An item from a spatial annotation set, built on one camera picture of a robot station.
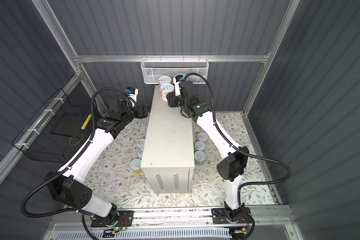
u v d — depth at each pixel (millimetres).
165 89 760
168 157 580
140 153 912
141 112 679
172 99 680
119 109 571
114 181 864
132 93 646
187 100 578
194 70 1238
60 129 740
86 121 787
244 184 554
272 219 737
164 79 810
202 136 987
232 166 477
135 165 866
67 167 427
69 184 405
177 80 660
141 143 962
